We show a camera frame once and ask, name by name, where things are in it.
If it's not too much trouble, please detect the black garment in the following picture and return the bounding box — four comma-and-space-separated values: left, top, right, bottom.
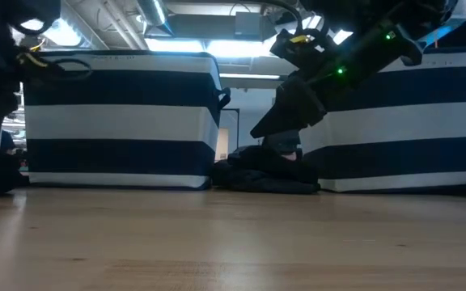
210, 131, 322, 195

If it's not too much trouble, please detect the black curved arm cable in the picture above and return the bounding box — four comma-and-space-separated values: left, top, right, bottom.
252, 0, 303, 36

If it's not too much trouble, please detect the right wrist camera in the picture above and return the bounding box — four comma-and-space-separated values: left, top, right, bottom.
269, 27, 328, 70

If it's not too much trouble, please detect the black looped cable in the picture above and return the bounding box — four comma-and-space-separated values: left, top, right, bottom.
16, 50, 93, 82

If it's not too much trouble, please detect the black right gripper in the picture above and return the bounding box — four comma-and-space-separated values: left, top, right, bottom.
250, 23, 425, 139

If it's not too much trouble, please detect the grey ceiling unit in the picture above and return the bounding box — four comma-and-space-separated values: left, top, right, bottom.
235, 11, 267, 41

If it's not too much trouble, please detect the long ceiling strip light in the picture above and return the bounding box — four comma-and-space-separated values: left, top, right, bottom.
219, 73, 282, 80

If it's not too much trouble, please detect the silver ceiling duct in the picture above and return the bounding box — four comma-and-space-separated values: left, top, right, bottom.
135, 0, 174, 37

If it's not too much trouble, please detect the navy white striped fabric bin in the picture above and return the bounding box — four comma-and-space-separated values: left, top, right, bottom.
299, 45, 466, 195
22, 49, 232, 191

